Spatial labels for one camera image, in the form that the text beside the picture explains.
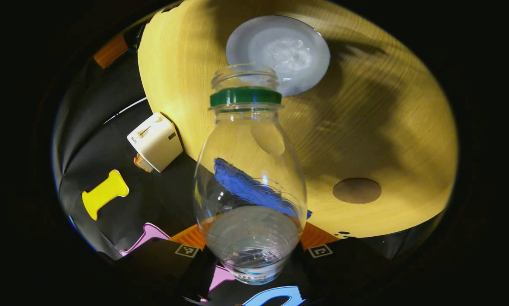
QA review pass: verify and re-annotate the white toaster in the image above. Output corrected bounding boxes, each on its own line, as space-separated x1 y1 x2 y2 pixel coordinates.
127 112 183 173

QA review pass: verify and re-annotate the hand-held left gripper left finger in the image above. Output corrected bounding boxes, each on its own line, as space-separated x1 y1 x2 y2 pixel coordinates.
110 224 216 303

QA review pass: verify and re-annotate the white teacup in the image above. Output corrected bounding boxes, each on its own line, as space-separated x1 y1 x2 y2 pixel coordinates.
226 15 331 97

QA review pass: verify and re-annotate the white cable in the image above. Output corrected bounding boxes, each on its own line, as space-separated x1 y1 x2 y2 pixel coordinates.
103 97 148 125

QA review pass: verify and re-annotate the blue cloth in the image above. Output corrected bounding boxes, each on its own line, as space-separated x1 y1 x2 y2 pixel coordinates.
213 158 313 220

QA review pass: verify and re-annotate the clear plastic water bottle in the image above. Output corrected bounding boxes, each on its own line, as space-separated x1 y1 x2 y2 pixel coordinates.
193 64 308 285

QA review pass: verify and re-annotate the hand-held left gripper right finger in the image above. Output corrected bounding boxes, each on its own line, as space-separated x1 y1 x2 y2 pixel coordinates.
295 222 404 300

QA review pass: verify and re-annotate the toasted bread slice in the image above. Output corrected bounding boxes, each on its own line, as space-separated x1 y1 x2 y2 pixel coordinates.
134 153 154 173

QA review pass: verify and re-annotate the round brown coaster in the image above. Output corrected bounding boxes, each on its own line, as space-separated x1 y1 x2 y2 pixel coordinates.
333 178 382 204

